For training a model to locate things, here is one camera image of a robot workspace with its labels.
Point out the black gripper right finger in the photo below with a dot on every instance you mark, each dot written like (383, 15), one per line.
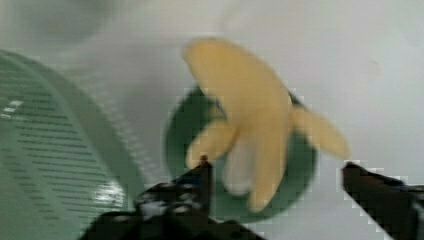
(394, 205)

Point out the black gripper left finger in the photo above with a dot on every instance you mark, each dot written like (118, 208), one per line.
(175, 210)

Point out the peeled plush banana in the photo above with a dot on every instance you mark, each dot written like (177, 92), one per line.
(255, 118)

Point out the green mug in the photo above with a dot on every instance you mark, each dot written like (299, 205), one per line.
(190, 116)

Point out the green perforated colander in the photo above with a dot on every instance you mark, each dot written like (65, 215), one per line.
(62, 163)

